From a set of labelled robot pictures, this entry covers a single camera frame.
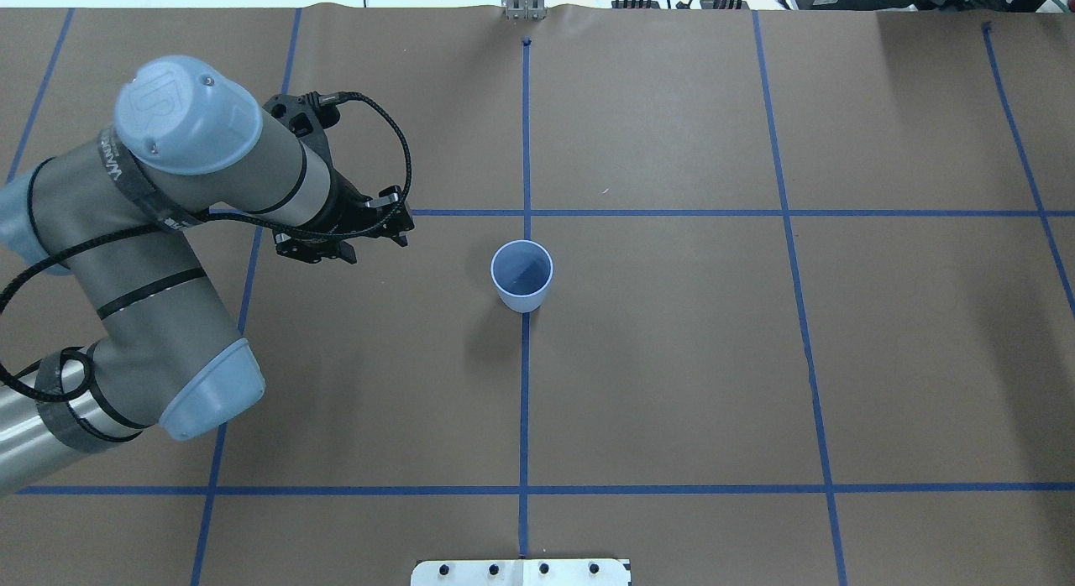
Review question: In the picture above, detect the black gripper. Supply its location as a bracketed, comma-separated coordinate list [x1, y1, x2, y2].
[275, 173, 415, 265]

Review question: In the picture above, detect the light blue plastic cup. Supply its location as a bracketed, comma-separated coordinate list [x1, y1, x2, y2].
[489, 239, 554, 314]

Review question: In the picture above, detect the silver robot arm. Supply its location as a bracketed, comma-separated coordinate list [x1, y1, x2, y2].
[3, 55, 414, 494]

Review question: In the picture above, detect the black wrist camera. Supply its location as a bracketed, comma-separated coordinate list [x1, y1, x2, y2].
[262, 92, 344, 166]

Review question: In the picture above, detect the aluminium frame post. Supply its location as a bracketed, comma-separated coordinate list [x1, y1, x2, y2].
[502, 0, 548, 22]

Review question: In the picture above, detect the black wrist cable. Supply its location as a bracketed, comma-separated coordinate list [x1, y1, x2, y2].
[0, 92, 413, 402]

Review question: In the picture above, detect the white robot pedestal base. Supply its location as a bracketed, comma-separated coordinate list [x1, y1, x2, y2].
[410, 558, 632, 585]

